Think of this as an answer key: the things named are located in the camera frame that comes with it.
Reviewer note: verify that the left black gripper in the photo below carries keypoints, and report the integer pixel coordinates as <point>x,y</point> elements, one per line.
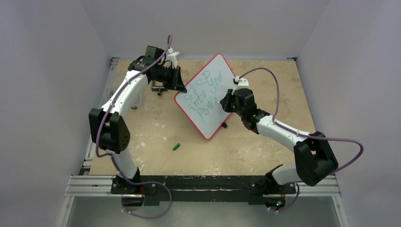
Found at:
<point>177,82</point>

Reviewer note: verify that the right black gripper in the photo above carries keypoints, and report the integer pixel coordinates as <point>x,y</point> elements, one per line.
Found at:
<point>230,102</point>

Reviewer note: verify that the pink framed whiteboard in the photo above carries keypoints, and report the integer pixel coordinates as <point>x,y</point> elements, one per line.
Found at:
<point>201,102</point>

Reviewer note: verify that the green marker cap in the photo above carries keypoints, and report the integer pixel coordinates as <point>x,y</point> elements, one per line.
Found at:
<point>176,147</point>

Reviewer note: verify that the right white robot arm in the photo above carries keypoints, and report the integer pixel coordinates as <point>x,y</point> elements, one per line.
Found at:
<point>314,158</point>

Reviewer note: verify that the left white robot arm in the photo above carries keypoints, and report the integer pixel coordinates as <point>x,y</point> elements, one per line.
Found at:
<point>107,124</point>

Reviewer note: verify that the clear plastic screw box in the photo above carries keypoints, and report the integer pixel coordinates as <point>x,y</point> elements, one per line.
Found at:
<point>137,100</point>

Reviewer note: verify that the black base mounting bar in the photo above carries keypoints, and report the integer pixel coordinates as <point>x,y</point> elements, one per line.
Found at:
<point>252,189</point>

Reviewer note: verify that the dark metal bracket tool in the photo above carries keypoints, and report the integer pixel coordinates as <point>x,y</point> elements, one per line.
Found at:
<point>158,87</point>

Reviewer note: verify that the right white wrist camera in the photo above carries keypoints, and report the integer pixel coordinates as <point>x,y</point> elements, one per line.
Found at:
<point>240,83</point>

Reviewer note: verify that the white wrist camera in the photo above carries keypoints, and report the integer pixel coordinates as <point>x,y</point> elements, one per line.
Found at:
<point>240,83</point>
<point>174,57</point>

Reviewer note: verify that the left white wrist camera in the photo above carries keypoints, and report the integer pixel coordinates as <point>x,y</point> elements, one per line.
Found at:
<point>174,57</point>

